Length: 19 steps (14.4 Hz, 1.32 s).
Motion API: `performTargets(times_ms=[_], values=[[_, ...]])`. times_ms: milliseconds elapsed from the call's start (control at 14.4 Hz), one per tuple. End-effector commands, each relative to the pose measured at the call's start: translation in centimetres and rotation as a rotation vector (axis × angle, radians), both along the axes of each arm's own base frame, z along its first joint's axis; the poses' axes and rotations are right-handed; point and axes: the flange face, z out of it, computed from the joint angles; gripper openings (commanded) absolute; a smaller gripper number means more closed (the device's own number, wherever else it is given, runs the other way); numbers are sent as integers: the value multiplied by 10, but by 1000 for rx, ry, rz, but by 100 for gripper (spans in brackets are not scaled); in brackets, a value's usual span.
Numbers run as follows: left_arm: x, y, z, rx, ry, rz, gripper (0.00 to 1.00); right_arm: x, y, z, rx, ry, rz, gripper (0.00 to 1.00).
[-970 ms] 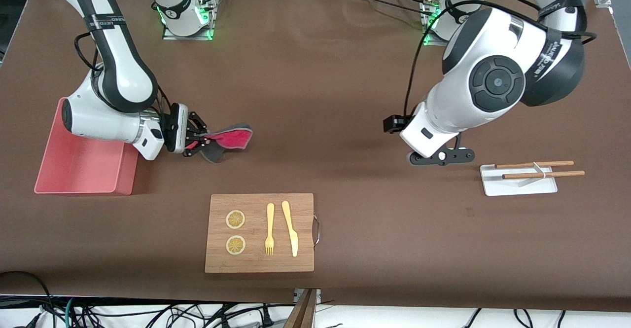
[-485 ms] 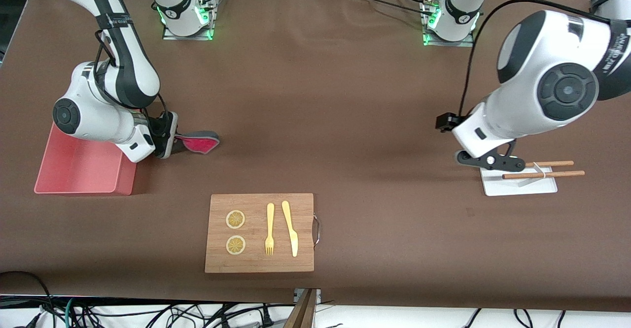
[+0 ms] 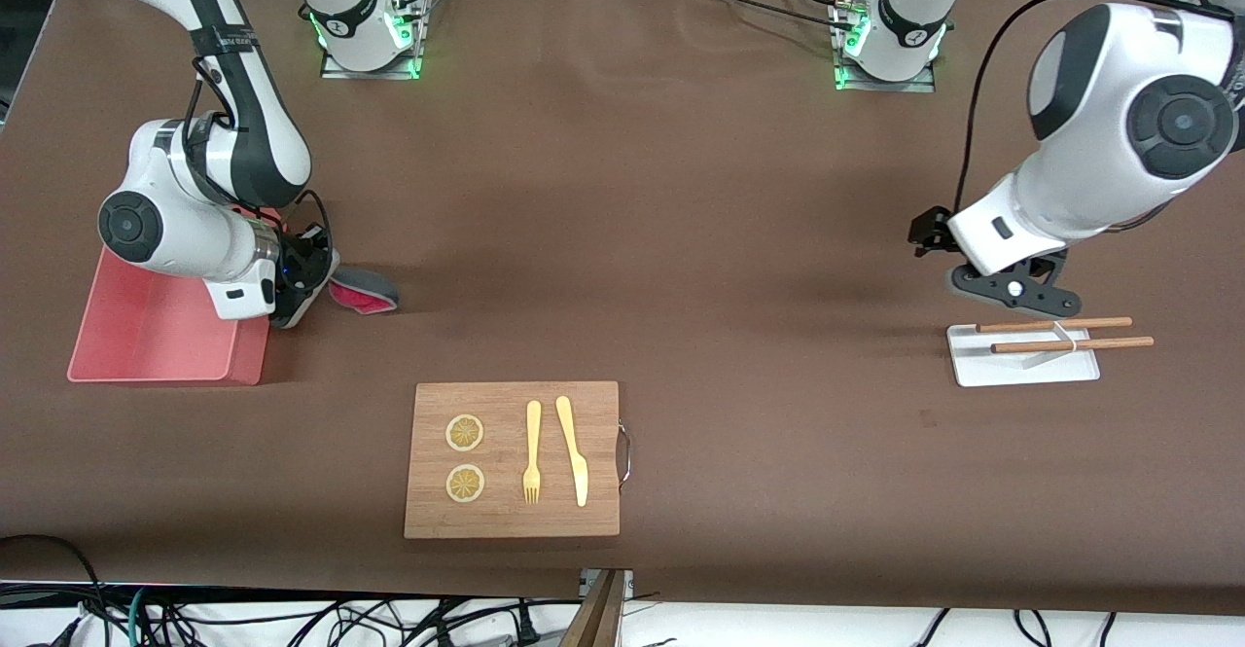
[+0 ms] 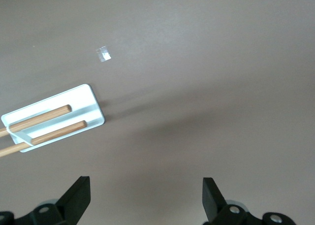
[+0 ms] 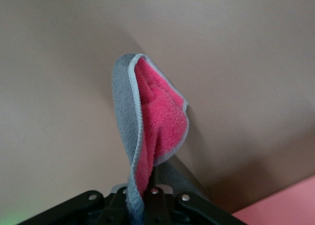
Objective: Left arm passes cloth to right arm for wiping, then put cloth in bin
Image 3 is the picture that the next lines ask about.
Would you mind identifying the grey and pink cloth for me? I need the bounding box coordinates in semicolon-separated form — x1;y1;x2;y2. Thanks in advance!
327;268;401;316

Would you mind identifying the white metal rack base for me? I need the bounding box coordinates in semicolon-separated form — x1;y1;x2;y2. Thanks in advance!
946;322;1102;388

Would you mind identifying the pink plastic bin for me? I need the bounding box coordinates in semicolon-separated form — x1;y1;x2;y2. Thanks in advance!
66;204;283;387

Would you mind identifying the yellow plastic fork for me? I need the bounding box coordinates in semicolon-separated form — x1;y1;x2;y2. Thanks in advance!
522;400;543;506

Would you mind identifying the yellow plastic knife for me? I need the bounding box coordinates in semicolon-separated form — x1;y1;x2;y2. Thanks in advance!
555;395;589;509

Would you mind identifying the wooden cutting board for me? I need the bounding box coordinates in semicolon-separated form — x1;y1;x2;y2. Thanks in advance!
404;380;633;540

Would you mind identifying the wooden plank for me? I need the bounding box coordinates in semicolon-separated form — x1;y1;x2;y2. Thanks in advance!
559;569;628;647

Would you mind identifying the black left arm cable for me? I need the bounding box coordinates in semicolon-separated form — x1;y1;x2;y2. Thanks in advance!
953;0;1207;215

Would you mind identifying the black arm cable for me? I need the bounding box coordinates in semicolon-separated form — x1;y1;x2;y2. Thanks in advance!
953;0;1207;215
185;54;337;239

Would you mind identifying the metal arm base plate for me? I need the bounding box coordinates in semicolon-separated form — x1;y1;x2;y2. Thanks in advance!
320;0;429;81
833;0;941;93

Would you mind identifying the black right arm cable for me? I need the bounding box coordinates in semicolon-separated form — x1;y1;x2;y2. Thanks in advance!
185;54;337;239

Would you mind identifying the long thin black cable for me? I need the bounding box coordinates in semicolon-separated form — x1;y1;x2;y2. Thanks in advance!
652;0;857;33

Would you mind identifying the thick black looped cable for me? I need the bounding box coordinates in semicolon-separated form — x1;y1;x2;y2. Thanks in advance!
0;534;106;629

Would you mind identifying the small metal bracket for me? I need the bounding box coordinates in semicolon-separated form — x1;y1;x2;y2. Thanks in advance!
580;569;635;601

